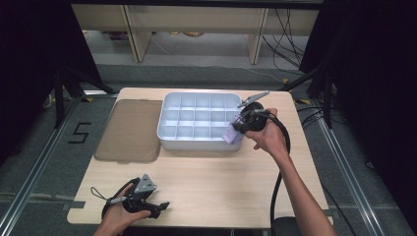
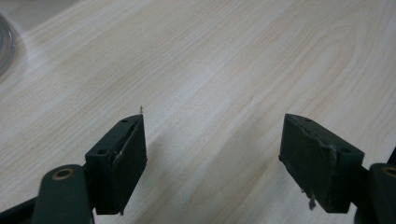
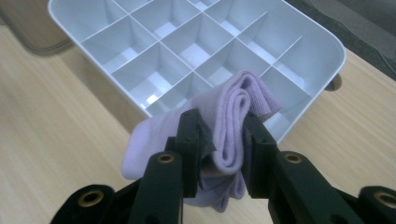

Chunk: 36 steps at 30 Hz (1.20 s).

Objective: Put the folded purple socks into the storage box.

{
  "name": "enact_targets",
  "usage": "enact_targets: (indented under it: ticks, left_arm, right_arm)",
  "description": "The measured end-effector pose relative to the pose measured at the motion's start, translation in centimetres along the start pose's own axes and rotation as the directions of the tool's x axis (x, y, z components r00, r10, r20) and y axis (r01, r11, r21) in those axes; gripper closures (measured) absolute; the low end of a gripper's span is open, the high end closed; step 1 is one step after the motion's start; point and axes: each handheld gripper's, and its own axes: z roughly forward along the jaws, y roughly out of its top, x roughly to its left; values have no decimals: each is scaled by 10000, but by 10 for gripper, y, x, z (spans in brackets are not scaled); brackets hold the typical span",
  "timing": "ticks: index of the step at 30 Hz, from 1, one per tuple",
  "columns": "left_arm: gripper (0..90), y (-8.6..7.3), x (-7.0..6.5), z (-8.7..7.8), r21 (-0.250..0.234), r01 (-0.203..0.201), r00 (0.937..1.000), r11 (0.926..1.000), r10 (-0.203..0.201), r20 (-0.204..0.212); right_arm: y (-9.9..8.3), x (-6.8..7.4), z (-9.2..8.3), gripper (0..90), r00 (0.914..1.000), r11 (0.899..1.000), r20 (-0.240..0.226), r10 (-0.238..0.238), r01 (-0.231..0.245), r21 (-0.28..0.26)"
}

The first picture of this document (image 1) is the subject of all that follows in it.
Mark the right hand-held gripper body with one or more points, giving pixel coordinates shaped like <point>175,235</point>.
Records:
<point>254,114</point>

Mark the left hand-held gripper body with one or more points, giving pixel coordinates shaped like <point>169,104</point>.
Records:
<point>139,193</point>

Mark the lilac ankle sock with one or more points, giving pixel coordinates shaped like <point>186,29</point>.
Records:
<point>232,134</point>

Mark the white compartment organizer box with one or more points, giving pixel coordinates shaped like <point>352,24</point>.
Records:
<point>196,122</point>

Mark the person's left hand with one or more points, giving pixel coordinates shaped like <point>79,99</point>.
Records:
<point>121,214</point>

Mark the person's right hand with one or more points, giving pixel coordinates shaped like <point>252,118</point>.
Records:
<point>270,137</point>

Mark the brown translucent box lid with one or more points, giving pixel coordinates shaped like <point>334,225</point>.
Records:
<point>131,131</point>

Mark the black metal stand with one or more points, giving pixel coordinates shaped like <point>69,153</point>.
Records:
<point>327,98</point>
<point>59,98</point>

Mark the black curtain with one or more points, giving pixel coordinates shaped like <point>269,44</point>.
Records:
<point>377,82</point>
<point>29,65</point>

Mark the light wooden desk frame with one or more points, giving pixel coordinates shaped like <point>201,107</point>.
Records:
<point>196,23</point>

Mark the aluminium floor rail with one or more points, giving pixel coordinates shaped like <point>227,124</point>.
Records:
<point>36,167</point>
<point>347,173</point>

